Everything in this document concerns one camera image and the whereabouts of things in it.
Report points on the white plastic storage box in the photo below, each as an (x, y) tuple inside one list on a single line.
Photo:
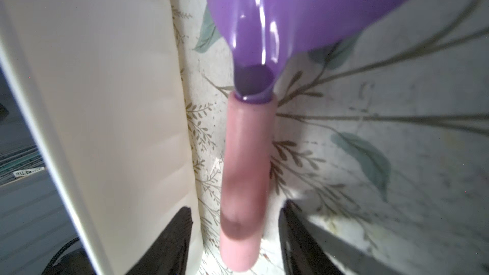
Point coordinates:
[(98, 83)]

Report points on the purple shovel pink handle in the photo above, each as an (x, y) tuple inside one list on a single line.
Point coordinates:
[(263, 35)]

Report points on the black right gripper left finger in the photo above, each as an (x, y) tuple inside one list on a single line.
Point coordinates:
[(169, 252)]

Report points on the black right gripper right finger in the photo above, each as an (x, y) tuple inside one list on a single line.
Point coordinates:
[(301, 254)]

